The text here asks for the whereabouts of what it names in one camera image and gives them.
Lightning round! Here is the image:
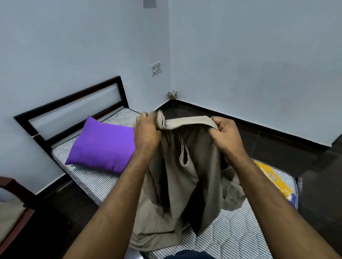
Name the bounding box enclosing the person's left forearm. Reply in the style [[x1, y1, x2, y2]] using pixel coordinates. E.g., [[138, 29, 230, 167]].
[[63, 152, 158, 259]]

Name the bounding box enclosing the plain taupe bed sheet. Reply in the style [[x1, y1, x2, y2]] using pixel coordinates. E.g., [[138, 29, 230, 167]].
[[129, 110, 246, 253]]

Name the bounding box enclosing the person's right forearm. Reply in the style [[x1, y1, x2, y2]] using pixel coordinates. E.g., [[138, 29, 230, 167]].
[[227, 152, 341, 259]]

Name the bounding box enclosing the white striped mattress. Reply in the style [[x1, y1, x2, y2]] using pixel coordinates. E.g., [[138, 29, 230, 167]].
[[51, 108, 299, 259]]

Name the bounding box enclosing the person's right hand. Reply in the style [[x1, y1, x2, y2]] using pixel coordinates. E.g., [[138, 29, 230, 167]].
[[208, 116, 248, 160]]

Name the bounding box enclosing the dark wooden bed frame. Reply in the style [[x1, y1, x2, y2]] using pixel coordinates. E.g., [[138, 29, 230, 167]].
[[14, 76, 129, 158]]

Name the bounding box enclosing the person's left hand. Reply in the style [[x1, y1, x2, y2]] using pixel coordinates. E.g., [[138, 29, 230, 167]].
[[133, 111, 162, 158]]

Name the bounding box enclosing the maroon plastic chair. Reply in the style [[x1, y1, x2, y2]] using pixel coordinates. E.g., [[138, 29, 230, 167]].
[[0, 176, 37, 254]]

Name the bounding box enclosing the purple dotted pillow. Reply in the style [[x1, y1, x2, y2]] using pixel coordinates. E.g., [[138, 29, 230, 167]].
[[65, 116, 135, 174]]

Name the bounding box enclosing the beige striped bed sheet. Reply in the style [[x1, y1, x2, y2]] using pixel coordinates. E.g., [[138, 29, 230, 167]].
[[0, 201, 26, 243]]

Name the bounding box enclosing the person's navy blue shirt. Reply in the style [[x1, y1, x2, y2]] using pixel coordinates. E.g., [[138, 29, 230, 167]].
[[164, 249, 214, 259]]

